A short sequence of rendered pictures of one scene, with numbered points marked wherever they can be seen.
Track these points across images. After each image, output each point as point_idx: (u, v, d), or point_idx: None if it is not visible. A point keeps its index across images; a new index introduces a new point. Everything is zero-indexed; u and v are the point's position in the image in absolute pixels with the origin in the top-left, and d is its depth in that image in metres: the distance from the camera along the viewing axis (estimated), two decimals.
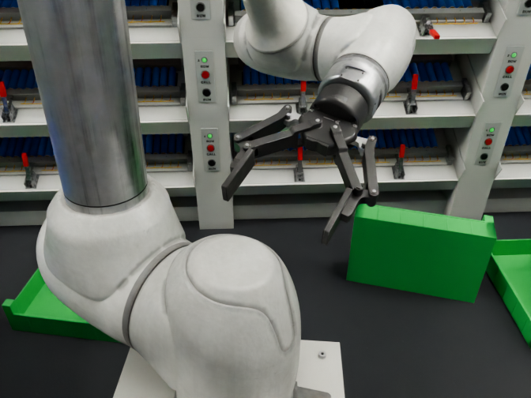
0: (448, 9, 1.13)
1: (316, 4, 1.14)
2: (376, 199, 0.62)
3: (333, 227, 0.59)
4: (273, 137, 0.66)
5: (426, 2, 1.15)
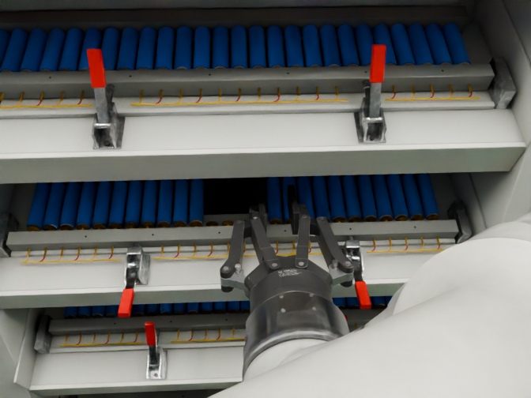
0: (394, 225, 0.64)
1: (160, 213, 0.65)
2: (235, 227, 0.57)
3: (257, 200, 0.62)
4: (304, 234, 0.54)
5: (357, 206, 0.66)
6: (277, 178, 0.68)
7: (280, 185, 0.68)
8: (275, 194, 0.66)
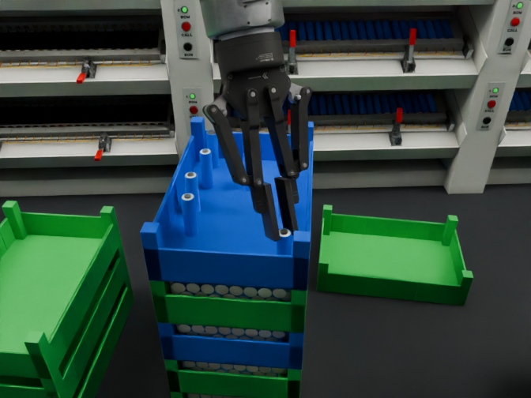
0: None
1: None
2: (303, 167, 0.62)
3: (292, 219, 0.62)
4: (255, 150, 0.58)
5: None
6: None
7: None
8: None
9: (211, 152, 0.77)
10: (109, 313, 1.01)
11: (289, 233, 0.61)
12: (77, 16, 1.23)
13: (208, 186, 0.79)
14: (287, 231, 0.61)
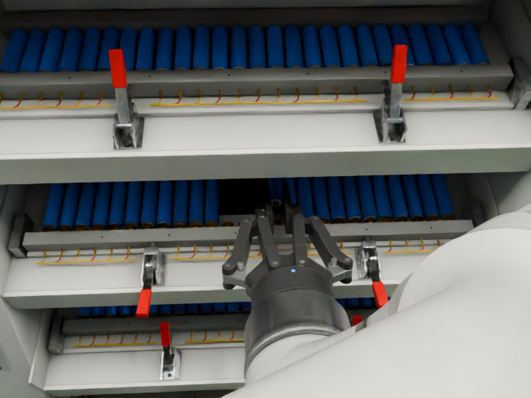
0: (410, 225, 0.64)
1: (176, 213, 0.65)
2: None
3: None
4: None
5: (373, 206, 0.66)
6: (292, 179, 0.68)
7: (295, 186, 0.68)
8: (291, 195, 0.66)
9: None
10: None
11: (280, 204, 0.64)
12: None
13: None
14: (277, 205, 0.64)
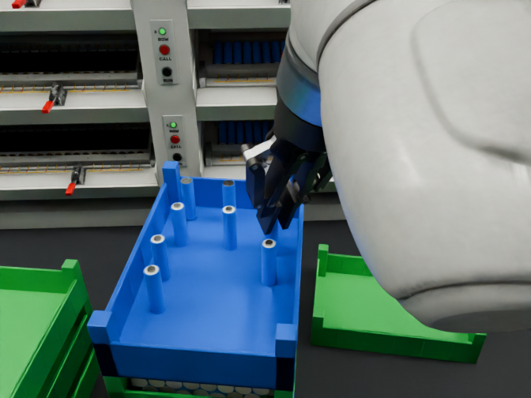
0: None
1: None
2: (317, 183, 0.59)
3: (287, 214, 0.63)
4: (280, 186, 0.54)
5: None
6: None
7: None
8: None
9: (184, 206, 0.66)
10: (77, 373, 0.89)
11: None
12: (48, 34, 1.11)
13: (182, 245, 0.68)
14: None
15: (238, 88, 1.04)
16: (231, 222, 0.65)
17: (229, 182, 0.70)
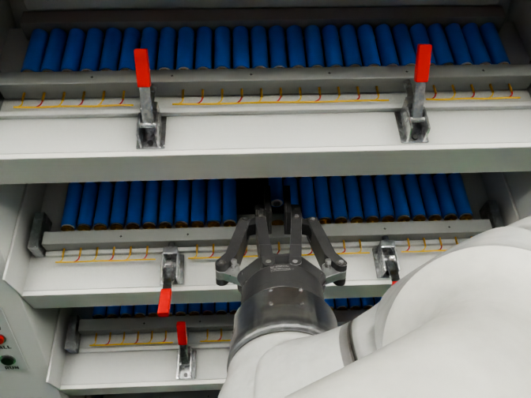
0: (428, 225, 0.64)
1: (194, 213, 0.65)
2: (241, 224, 0.57)
3: (264, 200, 0.63)
4: (296, 234, 0.54)
5: (390, 206, 0.66)
6: (310, 178, 0.68)
7: (313, 186, 0.68)
8: (310, 194, 0.66)
9: None
10: None
11: None
12: None
13: None
14: None
15: None
16: None
17: None
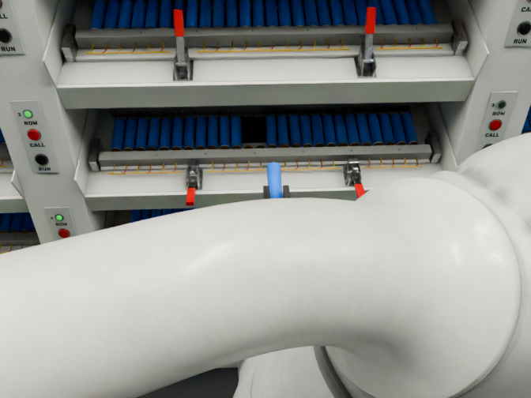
0: (384, 148, 0.86)
1: (210, 140, 0.87)
2: None
3: None
4: None
5: (356, 136, 0.88)
6: (297, 117, 0.90)
7: (299, 122, 0.90)
8: (296, 127, 0.88)
9: None
10: None
11: (288, 145, 0.87)
12: None
13: None
14: None
15: None
16: None
17: None
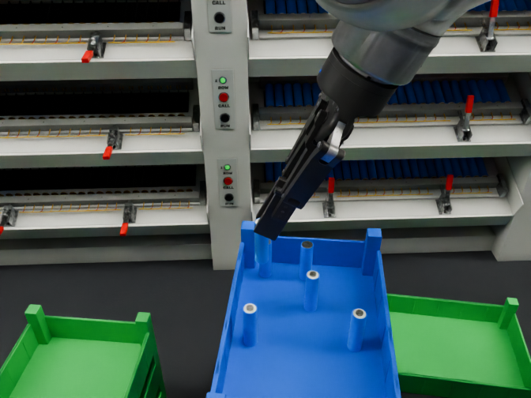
0: None
1: None
2: None
3: None
4: None
5: None
6: None
7: None
8: None
9: None
10: None
11: None
12: None
13: (262, 261, 0.65)
14: None
15: (291, 130, 1.06)
16: (314, 287, 0.67)
17: (307, 243, 0.71)
